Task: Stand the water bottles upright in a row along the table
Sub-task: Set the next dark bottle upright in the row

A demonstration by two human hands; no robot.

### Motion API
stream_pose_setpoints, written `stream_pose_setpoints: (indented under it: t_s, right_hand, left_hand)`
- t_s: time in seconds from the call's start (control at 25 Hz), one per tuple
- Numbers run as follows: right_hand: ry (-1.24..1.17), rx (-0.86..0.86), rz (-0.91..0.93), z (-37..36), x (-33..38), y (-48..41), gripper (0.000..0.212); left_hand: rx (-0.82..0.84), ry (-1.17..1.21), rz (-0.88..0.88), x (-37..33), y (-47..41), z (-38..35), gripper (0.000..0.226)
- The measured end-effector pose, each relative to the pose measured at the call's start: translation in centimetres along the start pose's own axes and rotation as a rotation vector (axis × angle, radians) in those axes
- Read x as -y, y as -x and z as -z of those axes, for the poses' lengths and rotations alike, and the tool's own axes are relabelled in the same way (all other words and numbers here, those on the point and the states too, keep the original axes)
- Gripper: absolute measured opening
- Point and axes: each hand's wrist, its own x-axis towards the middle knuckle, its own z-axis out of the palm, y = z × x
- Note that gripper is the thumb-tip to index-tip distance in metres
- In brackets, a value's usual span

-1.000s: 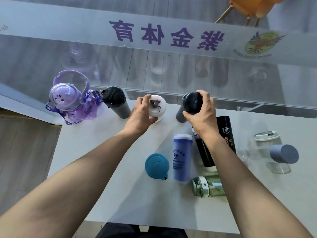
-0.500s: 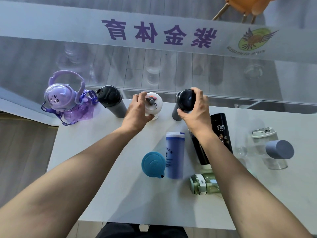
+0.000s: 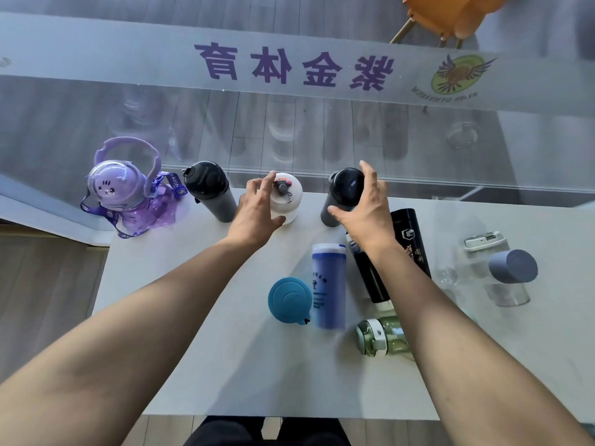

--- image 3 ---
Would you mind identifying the person's right hand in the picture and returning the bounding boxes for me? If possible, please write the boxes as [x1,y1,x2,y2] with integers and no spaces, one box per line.
[327,160,396,254]

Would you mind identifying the person's left hand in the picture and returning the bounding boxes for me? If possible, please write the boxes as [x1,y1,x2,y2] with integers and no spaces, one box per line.
[226,170,287,250]

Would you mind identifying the clear bottle white lid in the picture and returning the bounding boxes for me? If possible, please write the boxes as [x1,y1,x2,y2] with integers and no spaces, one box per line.
[267,171,304,226]

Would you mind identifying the tall black printed thermos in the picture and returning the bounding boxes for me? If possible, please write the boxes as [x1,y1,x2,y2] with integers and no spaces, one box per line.
[389,208,432,279]

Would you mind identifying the black tumbler with flip lid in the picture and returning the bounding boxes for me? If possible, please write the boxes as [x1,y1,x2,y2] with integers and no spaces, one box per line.
[320,167,366,228]

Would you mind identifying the black bottle with strap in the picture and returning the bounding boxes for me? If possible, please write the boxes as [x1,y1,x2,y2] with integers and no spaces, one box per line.
[181,160,239,224]

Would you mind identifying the black steel-banded thermos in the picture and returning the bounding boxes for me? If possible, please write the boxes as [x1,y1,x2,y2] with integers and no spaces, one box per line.
[346,232,396,313]

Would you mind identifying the blue translucent bottle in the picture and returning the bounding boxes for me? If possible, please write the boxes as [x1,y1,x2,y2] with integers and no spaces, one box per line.
[311,242,348,331]

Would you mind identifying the teal lidded bottle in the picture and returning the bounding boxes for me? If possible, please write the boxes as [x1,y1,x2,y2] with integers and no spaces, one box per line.
[267,277,314,326]

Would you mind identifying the clear bottle beige lid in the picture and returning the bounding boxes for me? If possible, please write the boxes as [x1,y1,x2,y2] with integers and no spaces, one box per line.
[464,230,532,308]

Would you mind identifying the green Xingzi bottle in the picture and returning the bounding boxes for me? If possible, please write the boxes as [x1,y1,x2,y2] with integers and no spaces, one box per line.
[355,315,415,362]

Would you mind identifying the purple cartoon kids bottle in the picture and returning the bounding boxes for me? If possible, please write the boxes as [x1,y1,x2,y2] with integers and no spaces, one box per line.
[79,136,189,240]

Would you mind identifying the clear bottle grey lid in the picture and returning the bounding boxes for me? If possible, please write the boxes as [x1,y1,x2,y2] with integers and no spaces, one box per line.
[434,248,539,289]

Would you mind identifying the person's right forearm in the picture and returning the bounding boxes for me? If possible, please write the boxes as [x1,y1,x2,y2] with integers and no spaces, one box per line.
[371,241,595,446]

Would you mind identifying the person's left forearm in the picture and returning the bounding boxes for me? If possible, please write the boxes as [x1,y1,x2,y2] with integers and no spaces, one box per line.
[0,236,261,446]

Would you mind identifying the person's dark trousers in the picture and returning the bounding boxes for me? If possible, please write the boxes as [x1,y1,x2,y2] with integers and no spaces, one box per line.
[183,415,352,446]

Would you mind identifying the white table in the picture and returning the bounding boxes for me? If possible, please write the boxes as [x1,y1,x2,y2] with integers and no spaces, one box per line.
[92,188,595,423]

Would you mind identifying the frosted window banner strip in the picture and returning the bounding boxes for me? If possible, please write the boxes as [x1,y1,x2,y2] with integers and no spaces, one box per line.
[0,12,595,119]

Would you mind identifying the orange plastic chair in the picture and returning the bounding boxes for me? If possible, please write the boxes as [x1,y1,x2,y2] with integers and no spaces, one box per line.
[389,0,512,50]

